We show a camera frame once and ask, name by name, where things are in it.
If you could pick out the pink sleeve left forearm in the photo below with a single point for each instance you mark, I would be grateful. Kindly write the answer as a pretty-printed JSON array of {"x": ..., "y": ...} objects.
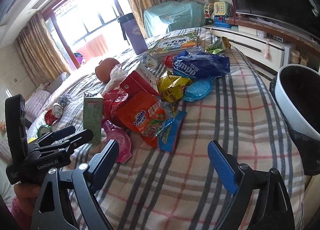
[{"x": 18, "y": 213}]

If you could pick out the red white 1928 carton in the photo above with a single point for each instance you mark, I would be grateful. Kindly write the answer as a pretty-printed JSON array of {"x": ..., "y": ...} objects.
[{"x": 139, "y": 79}]

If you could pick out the toy cash register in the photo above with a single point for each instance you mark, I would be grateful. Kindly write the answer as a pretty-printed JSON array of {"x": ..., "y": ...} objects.
[{"x": 216, "y": 13}]

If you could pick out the window with red frame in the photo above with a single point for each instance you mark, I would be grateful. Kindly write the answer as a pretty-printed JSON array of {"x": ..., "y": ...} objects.
[{"x": 84, "y": 29}]

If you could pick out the white crumpled tissue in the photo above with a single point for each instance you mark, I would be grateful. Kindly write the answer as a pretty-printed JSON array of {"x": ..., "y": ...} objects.
[{"x": 117, "y": 75}]

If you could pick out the green crumpled snack bag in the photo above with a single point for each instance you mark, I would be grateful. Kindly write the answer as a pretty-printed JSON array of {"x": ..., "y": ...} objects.
[{"x": 220, "y": 46}]

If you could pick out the teal covered furniture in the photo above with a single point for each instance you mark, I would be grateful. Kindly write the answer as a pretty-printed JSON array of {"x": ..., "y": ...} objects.
[{"x": 173, "y": 15}]

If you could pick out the white trash bin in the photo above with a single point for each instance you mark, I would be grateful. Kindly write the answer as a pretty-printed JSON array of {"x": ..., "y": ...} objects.
[{"x": 297, "y": 95}]

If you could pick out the pink brush-shaped package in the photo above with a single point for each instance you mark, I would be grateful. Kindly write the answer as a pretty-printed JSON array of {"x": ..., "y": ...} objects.
[{"x": 119, "y": 135}]

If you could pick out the purple thermos bottle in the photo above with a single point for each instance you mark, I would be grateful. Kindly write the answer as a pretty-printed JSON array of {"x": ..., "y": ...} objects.
[{"x": 132, "y": 31}]

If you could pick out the blue brush-shaped package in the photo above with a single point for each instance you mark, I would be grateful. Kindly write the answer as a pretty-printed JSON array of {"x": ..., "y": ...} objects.
[{"x": 198, "y": 90}]

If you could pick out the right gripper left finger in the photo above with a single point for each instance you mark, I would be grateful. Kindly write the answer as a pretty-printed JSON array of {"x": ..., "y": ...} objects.
[{"x": 101, "y": 164}]

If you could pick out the plaid blanket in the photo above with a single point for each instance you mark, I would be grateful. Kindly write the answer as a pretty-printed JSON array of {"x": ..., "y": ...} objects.
[{"x": 155, "y": 189}]

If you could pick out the blue snack wrapper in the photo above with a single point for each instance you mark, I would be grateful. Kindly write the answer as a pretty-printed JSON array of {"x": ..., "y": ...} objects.
[{"x": 168, "y": 133}]

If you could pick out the orange Ovaltine packet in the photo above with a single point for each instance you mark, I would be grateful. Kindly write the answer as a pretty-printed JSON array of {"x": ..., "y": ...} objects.
[{"x": 143, "y": 114}]

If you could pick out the small red white can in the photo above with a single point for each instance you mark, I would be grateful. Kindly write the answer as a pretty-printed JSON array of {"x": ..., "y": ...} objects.
[{"x": 53, "y": 114}]

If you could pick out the green drink carton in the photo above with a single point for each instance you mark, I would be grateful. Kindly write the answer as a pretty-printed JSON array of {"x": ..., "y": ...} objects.
[{"x": 93, "y": 114}]

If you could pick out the beige curtain left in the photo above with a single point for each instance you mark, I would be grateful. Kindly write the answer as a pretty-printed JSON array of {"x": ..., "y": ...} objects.
[{"x": 39, "y": 53}]

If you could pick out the white yogurt cup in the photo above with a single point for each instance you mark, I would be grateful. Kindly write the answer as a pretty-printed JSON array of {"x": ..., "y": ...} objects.
[{"x": 148, "y": 61}]

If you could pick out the person's left hand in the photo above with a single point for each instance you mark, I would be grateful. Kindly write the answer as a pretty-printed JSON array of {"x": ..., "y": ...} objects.
[{"x": 25, "y": 193}]

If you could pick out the yellow snack wrapper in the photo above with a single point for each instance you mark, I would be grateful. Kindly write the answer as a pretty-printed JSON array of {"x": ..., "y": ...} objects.
[{"x": 171, "y": 87}]

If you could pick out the red candy tube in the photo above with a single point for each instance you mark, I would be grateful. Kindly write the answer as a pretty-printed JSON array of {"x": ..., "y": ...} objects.
[{"x": 169, "y": 61}]

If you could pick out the children's picture book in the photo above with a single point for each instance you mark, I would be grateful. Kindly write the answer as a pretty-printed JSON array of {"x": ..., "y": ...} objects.
[{"x": 175, "y": 45}]

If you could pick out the white TV cabinet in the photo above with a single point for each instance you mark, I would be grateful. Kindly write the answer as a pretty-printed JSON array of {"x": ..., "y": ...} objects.
[{"x": 267, "y": 51}]

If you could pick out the blue Tempo tissue pack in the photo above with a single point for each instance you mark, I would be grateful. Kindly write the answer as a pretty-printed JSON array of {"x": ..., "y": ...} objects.
[{"x": 200, "y": 65}]

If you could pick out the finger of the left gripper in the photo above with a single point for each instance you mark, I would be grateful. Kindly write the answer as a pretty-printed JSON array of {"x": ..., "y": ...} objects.
[
  {"x": 75, "y": 141},
  {"x": 51, "y": 137}
]

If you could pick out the apple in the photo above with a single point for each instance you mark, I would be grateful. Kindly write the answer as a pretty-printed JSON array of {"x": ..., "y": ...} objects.
[{"x": 104, "y": 69}]

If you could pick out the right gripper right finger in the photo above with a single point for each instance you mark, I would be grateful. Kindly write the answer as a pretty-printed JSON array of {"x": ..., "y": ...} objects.
[{"x": 225, "y": 165}]

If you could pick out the red crumpled snack bag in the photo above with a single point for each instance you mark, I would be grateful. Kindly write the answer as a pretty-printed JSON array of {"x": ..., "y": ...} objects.
[{"x": 113, "y": 100}]

